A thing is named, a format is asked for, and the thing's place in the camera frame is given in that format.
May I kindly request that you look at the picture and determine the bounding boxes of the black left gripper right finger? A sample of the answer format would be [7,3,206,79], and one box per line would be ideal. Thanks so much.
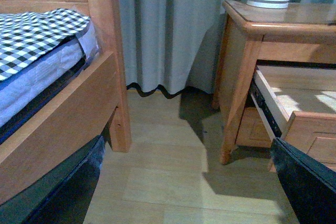
[270,137,335,223]

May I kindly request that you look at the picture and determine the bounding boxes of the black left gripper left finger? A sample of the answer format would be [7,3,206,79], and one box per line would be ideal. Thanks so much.
[1,135,105,223]

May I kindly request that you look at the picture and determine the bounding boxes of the wooden drawer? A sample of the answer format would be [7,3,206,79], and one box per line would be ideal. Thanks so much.
[249,65,335,170]
[236,107,271,148]

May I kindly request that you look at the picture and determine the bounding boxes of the blue mattress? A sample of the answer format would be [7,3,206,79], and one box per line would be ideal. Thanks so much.
[1,22,99,143]

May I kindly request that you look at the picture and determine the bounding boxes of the wooden nightstand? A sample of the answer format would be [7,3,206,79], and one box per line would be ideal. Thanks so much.
[213,0,335,164]

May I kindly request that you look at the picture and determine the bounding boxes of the black white checkered sheet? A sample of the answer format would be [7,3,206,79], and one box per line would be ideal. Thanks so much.
[1,8,91,81]

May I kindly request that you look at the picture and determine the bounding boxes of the grey curtain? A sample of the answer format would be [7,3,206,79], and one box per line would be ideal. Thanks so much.
[115,0,336,100]

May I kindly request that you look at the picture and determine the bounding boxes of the wooden bed frame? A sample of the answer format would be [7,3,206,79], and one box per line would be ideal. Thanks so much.
[1,0,131,202]

